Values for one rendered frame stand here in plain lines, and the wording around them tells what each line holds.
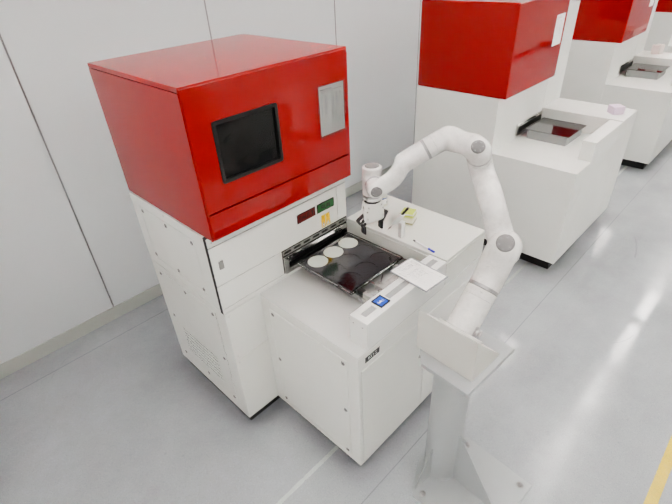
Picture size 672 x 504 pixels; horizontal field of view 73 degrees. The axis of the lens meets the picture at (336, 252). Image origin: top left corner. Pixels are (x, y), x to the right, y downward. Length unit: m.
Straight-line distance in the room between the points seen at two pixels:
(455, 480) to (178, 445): 1.44
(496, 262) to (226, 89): 1.15
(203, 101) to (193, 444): 1.80
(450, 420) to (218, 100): 1.58
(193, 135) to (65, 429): 1.99
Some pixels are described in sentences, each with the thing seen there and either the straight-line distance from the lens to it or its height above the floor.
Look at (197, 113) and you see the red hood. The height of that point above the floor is 1.72.
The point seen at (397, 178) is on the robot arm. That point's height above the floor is 1.36.
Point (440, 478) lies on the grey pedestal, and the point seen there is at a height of 0.02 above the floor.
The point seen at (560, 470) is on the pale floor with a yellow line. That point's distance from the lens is 2.69.
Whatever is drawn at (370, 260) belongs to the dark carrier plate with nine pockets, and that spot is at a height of 0.90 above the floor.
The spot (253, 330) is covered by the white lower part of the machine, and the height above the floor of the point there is 0.63.
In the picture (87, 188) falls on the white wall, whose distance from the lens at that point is 3.28.
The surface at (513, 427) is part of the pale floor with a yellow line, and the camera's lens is 2.77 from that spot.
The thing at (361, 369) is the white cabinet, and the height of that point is 0.74.
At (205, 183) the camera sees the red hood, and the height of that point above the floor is 1.47.
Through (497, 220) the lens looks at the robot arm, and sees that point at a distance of 1.89.
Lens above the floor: 2.17
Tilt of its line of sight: 34 degrees down
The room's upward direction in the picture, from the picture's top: 3 degrees counter-clockwise
